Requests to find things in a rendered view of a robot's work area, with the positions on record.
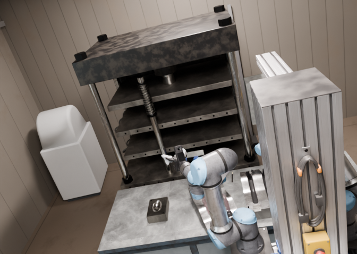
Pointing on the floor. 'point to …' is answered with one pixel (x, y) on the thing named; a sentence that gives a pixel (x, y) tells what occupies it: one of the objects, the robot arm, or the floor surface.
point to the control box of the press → (251, 94)
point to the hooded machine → (71, 152)
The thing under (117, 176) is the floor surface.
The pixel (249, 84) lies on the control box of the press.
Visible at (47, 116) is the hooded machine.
